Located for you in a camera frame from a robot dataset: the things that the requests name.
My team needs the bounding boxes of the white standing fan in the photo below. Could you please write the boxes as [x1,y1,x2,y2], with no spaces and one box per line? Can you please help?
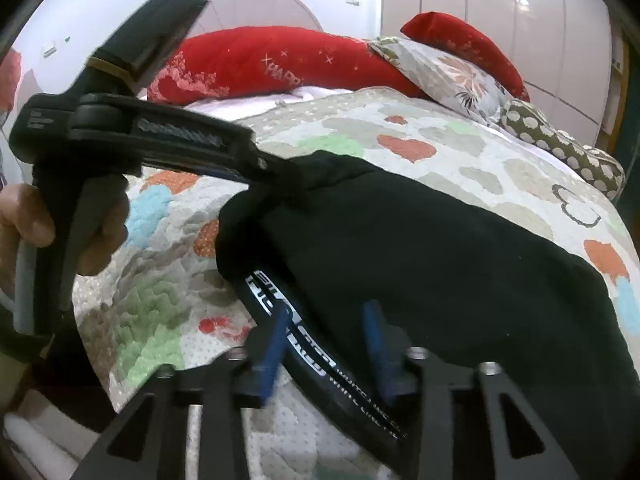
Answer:
[189,0,326,36]

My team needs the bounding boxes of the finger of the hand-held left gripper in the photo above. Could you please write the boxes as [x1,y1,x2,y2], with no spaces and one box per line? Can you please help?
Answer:
[117,97,304,194]
[142,158,252,185]

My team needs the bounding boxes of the person's left hand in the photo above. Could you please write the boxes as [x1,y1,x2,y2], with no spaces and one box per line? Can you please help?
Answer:
[0,182,130,277]

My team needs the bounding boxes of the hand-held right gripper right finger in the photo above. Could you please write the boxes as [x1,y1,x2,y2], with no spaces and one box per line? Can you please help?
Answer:
[362,300,596,480]

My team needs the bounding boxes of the floral pillow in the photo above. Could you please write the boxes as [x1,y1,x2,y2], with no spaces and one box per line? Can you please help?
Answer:
[369,36,511,126]

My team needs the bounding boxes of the heart-patterned quilt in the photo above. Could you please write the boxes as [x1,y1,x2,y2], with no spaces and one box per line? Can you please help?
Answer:
[70,87,640,480]

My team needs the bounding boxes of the long red pillow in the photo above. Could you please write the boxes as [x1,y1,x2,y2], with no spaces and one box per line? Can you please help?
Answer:
[147,25,431,108]

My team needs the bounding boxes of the open wardrobe side shelf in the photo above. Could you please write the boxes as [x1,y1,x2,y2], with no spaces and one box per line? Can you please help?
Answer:
[601,7,630,137]

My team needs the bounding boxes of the glossy beige wardrobe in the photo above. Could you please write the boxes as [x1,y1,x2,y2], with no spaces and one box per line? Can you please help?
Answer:
[382,0,623,136]

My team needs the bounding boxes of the black pants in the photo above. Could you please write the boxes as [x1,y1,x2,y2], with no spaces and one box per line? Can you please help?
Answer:
[215,150,632,480]

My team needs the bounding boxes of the small red pillow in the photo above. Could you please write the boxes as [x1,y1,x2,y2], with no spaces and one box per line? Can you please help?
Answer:
[400,11,531,103]

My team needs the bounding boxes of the green polka-dot bolster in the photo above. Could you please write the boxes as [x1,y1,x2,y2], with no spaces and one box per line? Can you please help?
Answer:
[500,99,626,203]

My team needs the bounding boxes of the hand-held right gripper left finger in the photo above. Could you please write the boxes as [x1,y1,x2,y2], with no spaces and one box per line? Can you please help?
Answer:
[65,305,294,480]

